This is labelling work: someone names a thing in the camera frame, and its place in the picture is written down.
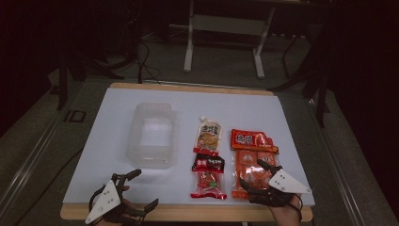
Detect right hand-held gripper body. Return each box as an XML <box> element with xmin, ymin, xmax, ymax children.
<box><xmin>247</xmin><ymin>169</ymin><xmax>313</xmax><ymax>208</ymax></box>

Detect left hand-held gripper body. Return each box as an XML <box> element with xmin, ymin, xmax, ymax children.
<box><xmin>84</xmin><ymin>172</ymin><xmax>147</xmax><ymax>226</ymax></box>

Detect large orange snack packet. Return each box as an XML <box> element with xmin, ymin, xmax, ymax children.
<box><xmin>230</xmin><ymin>127</ymin><xmax>280</xmax><ymax>201</ymax></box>

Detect red and black snack packet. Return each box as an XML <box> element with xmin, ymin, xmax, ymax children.
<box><xmin>190</xmin><ymin>153</ymin><xmax>228</xmax><ymax>201</ymax></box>

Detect clear plastic container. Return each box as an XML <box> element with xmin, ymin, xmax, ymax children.
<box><xmin>125</xmin><ymin>102</ymin><xmax>177</xmax><ymax>170</ymax></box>

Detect person's left hand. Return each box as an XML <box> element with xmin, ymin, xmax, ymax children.
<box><xmin>93</xmin><ymin>185</ymin><xmax>149</xmax><ymax>226</ymax></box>

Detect person's right hand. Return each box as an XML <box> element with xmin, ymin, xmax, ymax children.
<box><xmin>268</xmin><ymin>193</ymin><xmax>304</xmax><ymax>226</ymax></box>

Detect white table mat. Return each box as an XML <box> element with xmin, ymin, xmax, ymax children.
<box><xmin>62</xmin><ymin>88</ymin><xmax>316</xmax><ymax>207</ymax></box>

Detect black metal stand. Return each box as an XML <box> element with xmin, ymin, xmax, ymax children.
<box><xmin>56</xmin><ymin>46</ymin><xmax>125</xmax><ymax>111</ymax></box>
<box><xmin>267</xmin><ymin>29</ymin><xmax>331</xmax><ymax>128</ymax></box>

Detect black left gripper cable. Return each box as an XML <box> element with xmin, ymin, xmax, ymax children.
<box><xmin>88</xmin><ymin>185</ymin><xmax>107</xmax><ymax>214</ymax></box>

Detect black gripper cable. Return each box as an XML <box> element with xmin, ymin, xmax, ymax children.
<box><xmin>287</xmin><ymin>194</ymin><xmax>305</xmax><ymax>222</ymax></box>
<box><xmin>88</xmin><ymin>185</ymin><xmax>107</xmax><ymax>214</ymax></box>

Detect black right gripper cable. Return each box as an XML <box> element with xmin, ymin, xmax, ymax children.
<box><xmin>287</xmin><ymin>194</ymin><xmax>305</xmax><ymax>222</ymax></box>

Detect metal floor rail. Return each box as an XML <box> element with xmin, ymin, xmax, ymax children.
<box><xmin>305</xmin><ymin>99</ymin><xmax>367</xmax><ymax>226</ymax></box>
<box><xmin>0</xmin><ymin>103</ymin><xmax>69</xmax><ymax>215</ymax></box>

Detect black floor cables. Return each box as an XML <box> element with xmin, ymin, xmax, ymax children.
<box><xmin>125</xmin><ymin>40</ymin><xmax>163</xmax><ymax>86</ymax></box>

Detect white metal frame desk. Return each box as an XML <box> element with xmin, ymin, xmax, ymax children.
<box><xmin>183</xmin><ymin>0</ymin><xmax>304</xmax><ymax>79</ymax></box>

